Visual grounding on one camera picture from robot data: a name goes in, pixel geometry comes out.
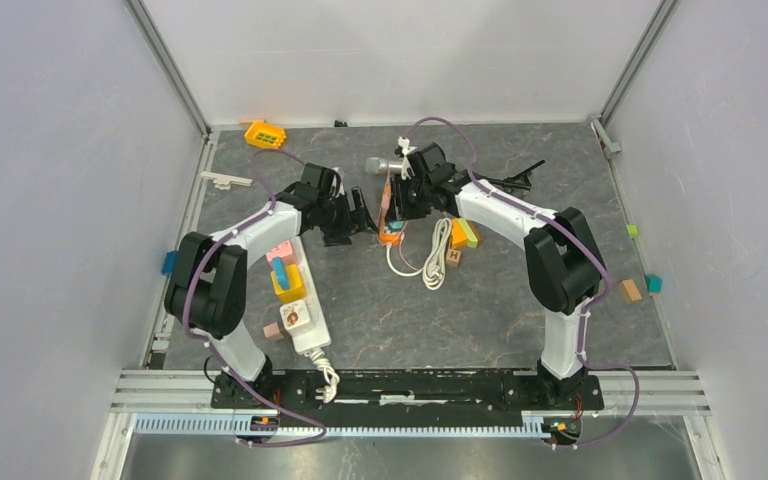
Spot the orange power strip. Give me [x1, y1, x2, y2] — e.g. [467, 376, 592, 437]
[377, 175, 404, 247]

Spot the teal cube right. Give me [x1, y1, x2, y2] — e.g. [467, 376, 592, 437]
[644, 273, 663, 295]

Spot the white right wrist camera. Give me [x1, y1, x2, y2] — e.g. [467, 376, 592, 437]
[396, 136, 416, 180]

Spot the blue wall clip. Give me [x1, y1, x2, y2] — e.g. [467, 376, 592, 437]
[161, 250, 177, 276]

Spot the tan wooden block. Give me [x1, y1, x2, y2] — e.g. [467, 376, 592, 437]
[617, 279, 643, 304]

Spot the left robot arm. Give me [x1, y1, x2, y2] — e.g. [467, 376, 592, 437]
[163, 163, 374, 408]

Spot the white multicolour power strip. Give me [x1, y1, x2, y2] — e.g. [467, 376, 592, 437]
[263, 237, 331, 355]

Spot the grey microphone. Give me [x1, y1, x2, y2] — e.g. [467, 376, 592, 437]
[364, 157, 403, 175]

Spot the yellow toy brick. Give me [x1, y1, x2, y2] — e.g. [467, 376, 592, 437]
[244, 120, 287, 149]

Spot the white flat bracket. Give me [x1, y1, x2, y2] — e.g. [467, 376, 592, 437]
[200, 171, 253, 191]

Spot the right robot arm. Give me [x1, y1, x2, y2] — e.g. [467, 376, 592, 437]
[391, 137, 607, 408]

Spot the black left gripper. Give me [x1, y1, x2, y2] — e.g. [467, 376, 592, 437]
[317, 187, 378, 247]

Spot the small pink plug adapter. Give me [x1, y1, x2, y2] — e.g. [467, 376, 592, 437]
[263, 322, 287, 342]

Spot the colourful toy block stack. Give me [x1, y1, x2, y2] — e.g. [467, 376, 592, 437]
[449, 218, 481, 249]

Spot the wooden letter cube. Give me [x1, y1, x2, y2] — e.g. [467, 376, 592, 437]
[445, 248, 462, 267]

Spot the white coiled cable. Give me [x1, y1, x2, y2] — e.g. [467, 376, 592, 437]
[385, 217, 454, 292]

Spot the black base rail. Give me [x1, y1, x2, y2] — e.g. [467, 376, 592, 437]
[210, 367, 605, 431]

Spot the blue rounded adapter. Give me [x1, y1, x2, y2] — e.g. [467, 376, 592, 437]
[271, 256, 291, 291]

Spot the white cube adapter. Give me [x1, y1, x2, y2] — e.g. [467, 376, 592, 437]
[280, 300, 313, 335]

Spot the pink cube socket adapter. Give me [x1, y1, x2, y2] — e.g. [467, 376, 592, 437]
[265, 240, 298, 266]

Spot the yellow cube socket adapter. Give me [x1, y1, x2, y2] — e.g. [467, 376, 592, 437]
[271, 264, 307, 304]

